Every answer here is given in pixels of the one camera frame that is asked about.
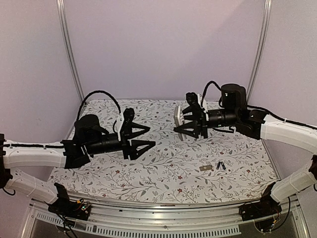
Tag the aluminium front frame rail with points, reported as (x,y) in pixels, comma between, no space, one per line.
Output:
(111,218)

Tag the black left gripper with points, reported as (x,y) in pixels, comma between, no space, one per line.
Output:
(126,135)

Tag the left aluminium corner post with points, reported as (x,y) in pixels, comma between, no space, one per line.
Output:
(68,48)

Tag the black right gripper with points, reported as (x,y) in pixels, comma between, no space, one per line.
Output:
(199,123)

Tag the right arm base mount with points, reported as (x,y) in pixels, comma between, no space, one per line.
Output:
(266,206)

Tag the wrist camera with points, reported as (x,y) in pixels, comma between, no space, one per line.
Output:
(195,103)
(117,126)

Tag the right aluminium corner post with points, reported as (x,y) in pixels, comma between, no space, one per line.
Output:
(260,47)

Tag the aluminium corner post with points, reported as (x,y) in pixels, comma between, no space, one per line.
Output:
(68,48)
(260,47)

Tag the small white remote control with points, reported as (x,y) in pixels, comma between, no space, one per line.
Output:
(179,120)

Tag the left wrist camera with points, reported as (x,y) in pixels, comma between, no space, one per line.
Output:
(117,126)

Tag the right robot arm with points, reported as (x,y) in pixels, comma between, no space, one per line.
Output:
(256,123)

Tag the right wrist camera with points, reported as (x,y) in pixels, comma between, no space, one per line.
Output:
(195,103)

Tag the small grey battery cover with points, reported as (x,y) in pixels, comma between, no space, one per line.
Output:
(206,168)

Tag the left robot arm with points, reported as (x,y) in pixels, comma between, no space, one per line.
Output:
(89,139)

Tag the floral patterned table mat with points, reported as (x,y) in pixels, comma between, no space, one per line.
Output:
(169,172)

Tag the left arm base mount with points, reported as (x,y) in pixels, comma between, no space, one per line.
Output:
(63,206)

